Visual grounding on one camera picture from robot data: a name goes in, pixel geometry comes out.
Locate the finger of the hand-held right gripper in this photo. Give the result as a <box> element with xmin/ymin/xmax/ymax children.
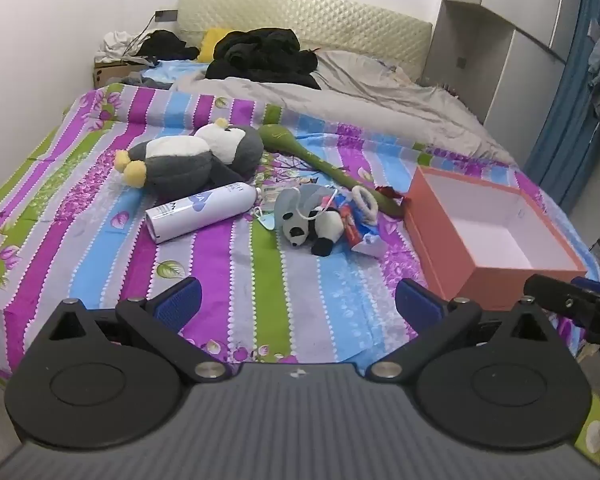
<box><xmin>524</xmin><ymin>274</ymin><xmax>588</xmax><ymax>322</ymax></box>

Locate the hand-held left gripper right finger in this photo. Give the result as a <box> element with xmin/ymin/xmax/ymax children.
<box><xmin>367</xmin><ymin>278</ymin><xmax>553</xmax><ymax>383</ymax></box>

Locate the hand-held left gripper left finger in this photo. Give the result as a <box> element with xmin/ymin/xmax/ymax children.
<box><xmin>47</xmin><ymin>276</ymin><xmax>233</xmax><ymax>383</ymax></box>

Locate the orange cardboard box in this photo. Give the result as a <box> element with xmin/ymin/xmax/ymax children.
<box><xmin>402</xmin><ymin>166</ymin><xmax>588</xmax><ymax>312</ymax></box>

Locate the small colourful snack packet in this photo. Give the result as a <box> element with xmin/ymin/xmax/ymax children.
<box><xmin>337</xmin><ymin>195</ymin><xmax>388</xmax><ymax>261</ymax></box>

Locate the small panda plush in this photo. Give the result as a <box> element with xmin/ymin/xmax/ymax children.
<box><xmin>281</xmin><ymin>208</ymin><xmax>346</xmax><ymax>257</ymax></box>

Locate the blue face mask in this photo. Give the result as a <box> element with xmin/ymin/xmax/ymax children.
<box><xmin>274</xmin><ymin>184</ymin><xmax>338</xmax><ymax>231</ymax></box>

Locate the white spray bottle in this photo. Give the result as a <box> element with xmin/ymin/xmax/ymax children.
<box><xmin>146</xmin><ymin>182</ymin><xmax>262</xmax><ymax>244</ymax></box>

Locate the small teal packet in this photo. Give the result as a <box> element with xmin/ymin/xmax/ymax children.
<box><xmin>252</xmin><ymin>202</ymin><xmax>277</xmax><ymax>231</ymax></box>

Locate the grey white penguin plush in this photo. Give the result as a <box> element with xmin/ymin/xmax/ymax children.
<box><xmin>114</xmin><ymin>119</ymin><xmax>265</xmax><ymax>191</ymax></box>

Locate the striped floral bedsheet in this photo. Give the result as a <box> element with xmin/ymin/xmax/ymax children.
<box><xmin>0</xmin><ymin>82</ymin><xmax>600</xmax><ymax>466</ymax></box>

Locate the blue curtain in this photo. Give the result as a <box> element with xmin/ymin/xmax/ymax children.
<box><xmin>524</xmin><ymin>0</ymin><xmax>600</xmax><ymax>211</ymax></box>

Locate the green massage hammer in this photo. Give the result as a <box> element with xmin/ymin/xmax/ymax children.
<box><xmin>257</xmin><ymin>122</ymin><xmax>413</xmax><ymax>218</ymax></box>

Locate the grey duvet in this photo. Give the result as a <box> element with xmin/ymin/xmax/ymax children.
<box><xmin>170</xmin><ymin>50</ymin><xmax>518</xmax><ymax>166</ymax></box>

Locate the grey wardrobe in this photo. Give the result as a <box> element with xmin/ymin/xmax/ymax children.
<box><xmin>425</xmin><ymin>0</ymin><xmax>591</xmax><ymax>138</ymax></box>

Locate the black garment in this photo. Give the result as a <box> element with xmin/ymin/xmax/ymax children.
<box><xmin>136</xmin><ymin>30</ymin><xmax>201</xmax><ymax>63</ymax></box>

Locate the yellow pillow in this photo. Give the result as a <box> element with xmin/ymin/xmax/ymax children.
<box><xmin>196</xmin><ymin>28</ymin><xmax>231</xmax><ymax>63</ymax></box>

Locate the black clothes pile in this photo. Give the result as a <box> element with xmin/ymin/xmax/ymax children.
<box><xmin>205</xmin><ymin>27</ymin><xmax>323</xmax><ymax>91</ymax></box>

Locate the white crumpled cloth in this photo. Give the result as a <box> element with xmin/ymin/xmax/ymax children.
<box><xmin>96</xmin><ymin>31</ymin><xmax>141</xmax><ymax>63</ymax></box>

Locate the cream quilted headboard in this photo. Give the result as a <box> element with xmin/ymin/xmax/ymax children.
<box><xmin>176</xmin><ymin>0</ymin><xmax>433</xmax><ymax>86</ymax></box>

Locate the white fluffy hair tie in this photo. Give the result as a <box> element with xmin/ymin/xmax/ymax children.
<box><xmin>350</xmin><ymin>185</ymin><xmax>381</xmax><ymax>223</ymax></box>

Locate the black cable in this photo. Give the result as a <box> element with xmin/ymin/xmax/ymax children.
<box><xmin>125</xmin><ymin>15</ymin><xmax>158</xmax><ymax>56</ymax></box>

